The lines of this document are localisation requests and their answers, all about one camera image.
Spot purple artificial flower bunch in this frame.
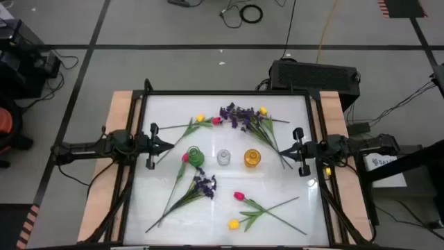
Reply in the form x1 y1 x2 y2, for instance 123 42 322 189
144 166 218 234
219 101 295 170

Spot black computer tower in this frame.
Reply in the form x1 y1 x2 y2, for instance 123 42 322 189
269 58 361 111

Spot clear glass vase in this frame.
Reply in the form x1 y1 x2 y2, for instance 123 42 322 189
216 149 232 167

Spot yellow and pink tulips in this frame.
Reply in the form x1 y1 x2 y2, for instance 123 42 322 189
158 116 223 131

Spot black mat with hazard stripes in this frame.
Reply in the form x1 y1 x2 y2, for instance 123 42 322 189
377 0 428 19
0 203 41 250

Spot pink artificial tulip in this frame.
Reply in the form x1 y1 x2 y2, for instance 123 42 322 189
233 191 308 236
157 152 191 228

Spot black computer case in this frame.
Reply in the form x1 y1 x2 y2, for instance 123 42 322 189
0 17 62 100

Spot green glass vase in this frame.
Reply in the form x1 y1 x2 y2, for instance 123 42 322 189
187 145 205 167

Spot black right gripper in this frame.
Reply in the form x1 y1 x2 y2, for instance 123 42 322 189
278 127 325 178

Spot orange black vacuum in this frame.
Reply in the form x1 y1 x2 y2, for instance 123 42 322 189
0 97 35 169

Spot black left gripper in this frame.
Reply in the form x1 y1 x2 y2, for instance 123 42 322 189
136 122 176 171

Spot yellow power cable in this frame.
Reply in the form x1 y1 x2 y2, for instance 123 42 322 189
316 0 339 64

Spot black power adapter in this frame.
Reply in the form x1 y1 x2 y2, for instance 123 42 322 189
346 122 371 137

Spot white paper sheet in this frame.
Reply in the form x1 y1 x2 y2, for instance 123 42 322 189
0 2 15 22

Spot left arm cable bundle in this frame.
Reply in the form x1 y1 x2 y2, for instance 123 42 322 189
85 162 135 244

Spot amber glass vase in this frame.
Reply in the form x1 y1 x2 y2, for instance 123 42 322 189
244 148 262 169

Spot coiled black cable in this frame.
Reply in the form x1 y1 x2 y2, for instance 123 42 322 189
239 3 264 24

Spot black cable bundle on floor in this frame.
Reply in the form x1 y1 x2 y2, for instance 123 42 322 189
346 80 438 128

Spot black metal stand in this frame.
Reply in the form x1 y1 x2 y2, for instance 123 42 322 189
357 138 444 230

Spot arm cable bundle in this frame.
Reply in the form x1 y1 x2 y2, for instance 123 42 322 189
321 180 377 246
85 162 135 244

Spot loose black cable with plug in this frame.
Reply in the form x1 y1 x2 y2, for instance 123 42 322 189
219 0 244 28

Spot long black floor cable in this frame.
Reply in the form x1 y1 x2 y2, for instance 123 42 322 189
280 0 298 60

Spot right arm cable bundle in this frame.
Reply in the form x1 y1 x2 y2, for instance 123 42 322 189
321 180 377 246

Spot white paper sign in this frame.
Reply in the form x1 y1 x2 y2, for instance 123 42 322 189
363 148 407 189

